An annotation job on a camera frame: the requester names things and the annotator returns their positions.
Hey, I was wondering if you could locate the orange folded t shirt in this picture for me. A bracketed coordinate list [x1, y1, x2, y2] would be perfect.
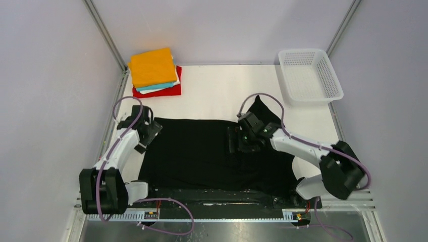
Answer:
[128, 48, 178, 88]

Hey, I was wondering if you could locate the red folded t shirt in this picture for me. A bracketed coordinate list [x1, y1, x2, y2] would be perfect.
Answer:
[132, 84, 182, 98]

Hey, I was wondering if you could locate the white plastic basket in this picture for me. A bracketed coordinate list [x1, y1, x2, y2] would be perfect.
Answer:
[278, 48, 344, 106]

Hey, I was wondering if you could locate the black t shirt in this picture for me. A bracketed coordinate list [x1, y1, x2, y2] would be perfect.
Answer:
[138, 117, 297, 197]

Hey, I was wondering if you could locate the aluminium frame rail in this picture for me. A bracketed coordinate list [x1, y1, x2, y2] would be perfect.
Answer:
[326, 0, 363, 57]
[83, 1, 128, 157]

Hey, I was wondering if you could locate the aluminium frame rail left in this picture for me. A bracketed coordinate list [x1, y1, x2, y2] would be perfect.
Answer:
[83, 1, 128, 157]

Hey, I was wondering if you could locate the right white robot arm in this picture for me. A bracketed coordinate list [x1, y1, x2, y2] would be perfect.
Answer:
[228, 112, 366, 208]

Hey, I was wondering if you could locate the aluminium frame rail right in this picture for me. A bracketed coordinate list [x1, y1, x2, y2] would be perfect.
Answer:
[326, 0, 363, 57]

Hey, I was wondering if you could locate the white folded t shirt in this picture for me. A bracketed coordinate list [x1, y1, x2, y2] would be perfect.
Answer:
[138, 78, 181, 95]

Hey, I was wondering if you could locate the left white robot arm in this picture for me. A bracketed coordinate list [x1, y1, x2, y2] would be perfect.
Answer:
[79, 105, 162, 215]

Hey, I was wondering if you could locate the slotted cable duct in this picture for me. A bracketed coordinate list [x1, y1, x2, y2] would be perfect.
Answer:
[87, 208, 311, 224]

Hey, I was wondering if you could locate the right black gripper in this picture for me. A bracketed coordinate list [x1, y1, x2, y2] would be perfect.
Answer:
[226, 126, 260, 152]

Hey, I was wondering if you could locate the teal folded t shirt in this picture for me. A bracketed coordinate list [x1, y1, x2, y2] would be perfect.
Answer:
[135, 80, 178, 92]

